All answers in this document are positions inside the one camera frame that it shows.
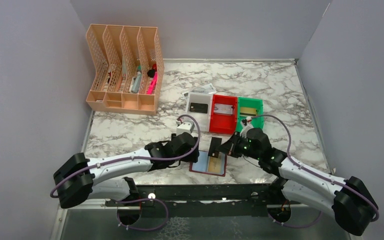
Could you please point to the peach plastic file organizer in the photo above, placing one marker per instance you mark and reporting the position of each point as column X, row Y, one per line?
column 117, row 51

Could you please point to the green plastic bin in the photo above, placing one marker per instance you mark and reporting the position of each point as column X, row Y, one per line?
column 247, row 102

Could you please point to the red leather card holder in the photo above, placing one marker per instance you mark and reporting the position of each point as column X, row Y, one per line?
column 202, row 163

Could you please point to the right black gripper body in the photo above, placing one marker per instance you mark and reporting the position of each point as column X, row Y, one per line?
column 243, row 148

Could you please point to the paper receipts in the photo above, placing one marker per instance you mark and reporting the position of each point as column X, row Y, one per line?
column 202, row 89

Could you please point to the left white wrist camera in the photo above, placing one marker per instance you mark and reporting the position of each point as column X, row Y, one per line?
column 185, row 127

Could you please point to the pink highlighter pen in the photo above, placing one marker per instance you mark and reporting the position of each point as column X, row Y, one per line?
column 153, row 83

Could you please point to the red plastic bin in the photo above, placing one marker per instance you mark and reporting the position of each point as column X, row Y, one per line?
column 221, row 123

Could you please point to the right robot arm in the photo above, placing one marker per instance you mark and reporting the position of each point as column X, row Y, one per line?
column 348, row 201

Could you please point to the grey green marker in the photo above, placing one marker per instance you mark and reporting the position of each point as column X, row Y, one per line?
column 136, row 81

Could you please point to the gold credit card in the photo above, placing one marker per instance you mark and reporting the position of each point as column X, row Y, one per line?
column 248, row 111

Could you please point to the white plastic bin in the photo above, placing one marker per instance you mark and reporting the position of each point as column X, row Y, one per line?
column 202, row 119

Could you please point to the black credit card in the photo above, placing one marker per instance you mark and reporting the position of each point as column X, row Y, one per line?
column 196, row 107

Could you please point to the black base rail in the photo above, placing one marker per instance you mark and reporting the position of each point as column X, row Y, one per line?
column 204, row 200

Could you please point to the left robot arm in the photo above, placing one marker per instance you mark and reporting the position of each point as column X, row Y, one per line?
column 79, row 178

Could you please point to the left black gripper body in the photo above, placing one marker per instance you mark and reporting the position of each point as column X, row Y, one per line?
column 191, row 157

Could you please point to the silver credit card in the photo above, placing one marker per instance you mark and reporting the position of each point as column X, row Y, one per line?
column 223, row 109

